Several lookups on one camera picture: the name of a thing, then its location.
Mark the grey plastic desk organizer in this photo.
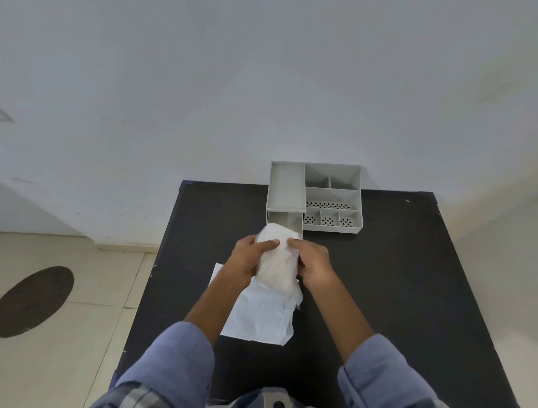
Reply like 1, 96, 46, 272
266, 161, 363, 235

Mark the person's right forearm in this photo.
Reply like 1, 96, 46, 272
303, 273, 451, 408

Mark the person's left forearm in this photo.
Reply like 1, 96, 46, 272
114, 269, 254, 408

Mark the person's plaid shirt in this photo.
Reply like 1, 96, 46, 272
89, 386, 452, 408

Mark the person's left hand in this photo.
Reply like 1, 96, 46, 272
225, 235, 280, 291

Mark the person's right hand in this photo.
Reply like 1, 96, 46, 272
287, 237, 338, 296

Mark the dark round floor cover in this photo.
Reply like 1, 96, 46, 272
0, 266, 75, 339

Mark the flat white paper sheet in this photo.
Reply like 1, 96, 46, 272
208, 263, 295, 346

